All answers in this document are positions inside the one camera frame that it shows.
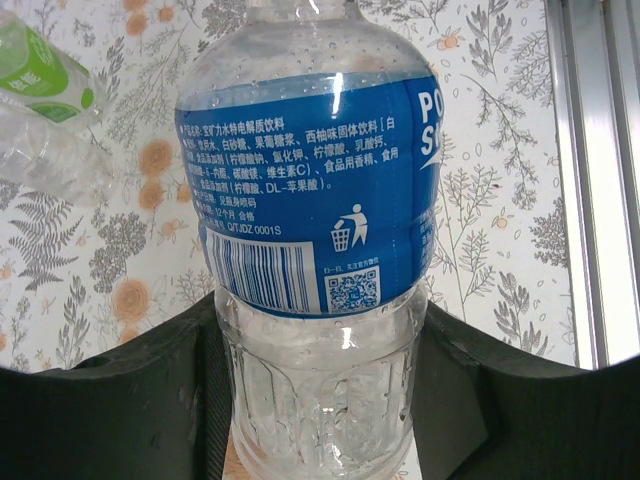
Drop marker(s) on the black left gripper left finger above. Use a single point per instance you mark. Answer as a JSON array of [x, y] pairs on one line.
[[110, 425]]

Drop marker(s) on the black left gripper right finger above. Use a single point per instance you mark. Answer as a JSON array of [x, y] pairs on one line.
[[525, 425]]

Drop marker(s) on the clear bottle with blue label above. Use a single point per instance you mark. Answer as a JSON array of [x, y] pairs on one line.
[[310, 200]]

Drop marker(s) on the clear bottle with green label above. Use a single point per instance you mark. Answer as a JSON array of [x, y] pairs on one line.
[[40, 75]]

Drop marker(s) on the floral patterned table cover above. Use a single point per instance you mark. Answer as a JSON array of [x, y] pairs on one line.
[[500, 200]]

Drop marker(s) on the slotted aluminium base rail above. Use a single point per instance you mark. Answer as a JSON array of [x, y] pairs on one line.
[[585, 150]]

